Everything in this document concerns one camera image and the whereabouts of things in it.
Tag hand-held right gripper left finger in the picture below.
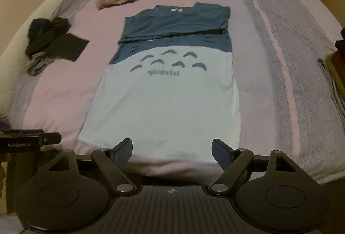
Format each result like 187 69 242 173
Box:
47 138 137 195

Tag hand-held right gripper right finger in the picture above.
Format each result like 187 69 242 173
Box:
209 139 298 195

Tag blue and white t-shirt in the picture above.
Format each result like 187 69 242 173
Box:
77 2 242 166

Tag dark crumpled clothes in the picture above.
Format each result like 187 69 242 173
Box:
25 18 72 57

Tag grey crumpled cloth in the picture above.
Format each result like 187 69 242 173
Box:
26 51 56 76

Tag black folded cloth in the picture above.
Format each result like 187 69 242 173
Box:
48 33 90 62

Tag striped grey pink bedspread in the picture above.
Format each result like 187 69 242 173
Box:
5 0 345 184

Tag grey folded cloth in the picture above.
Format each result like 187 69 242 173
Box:
317 58 345 123

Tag yellow folded cloth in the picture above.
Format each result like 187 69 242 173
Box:
325 53 345 92

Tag red folded cloth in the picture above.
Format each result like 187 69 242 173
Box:
333 49 345 73

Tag white bed frame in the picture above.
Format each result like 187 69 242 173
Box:
0 0 79 113

